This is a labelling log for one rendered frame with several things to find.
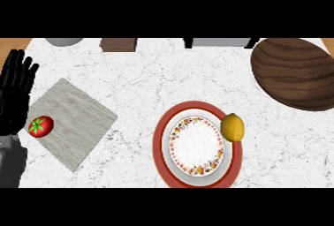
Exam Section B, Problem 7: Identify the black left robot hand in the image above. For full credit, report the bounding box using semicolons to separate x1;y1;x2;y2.
0;49;40;136

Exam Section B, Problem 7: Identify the red plate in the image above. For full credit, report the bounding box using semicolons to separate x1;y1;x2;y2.
151;100;244;189

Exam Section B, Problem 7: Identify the white patterned bowl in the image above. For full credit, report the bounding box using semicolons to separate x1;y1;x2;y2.
161;108;235;187

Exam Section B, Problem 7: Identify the red tomato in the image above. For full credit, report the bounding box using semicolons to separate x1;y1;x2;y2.
28;115;55;139

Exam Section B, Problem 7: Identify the grey stone cutting board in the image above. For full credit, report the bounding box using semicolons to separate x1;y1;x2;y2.
24;78;118;173

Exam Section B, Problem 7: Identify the grey round pot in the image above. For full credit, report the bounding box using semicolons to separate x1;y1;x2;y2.
43;38;84;48

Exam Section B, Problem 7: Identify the brown wooden box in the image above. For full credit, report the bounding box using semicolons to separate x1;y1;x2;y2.
99;38;139;53

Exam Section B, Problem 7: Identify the grey appliance with black legs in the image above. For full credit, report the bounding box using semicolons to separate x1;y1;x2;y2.
182;38;262;49

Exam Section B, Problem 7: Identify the yellow lemon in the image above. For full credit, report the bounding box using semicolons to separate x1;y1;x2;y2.
219;112;247;143

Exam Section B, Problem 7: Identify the dark wooden oval board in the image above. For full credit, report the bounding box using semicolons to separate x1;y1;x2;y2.
250;38;334;112

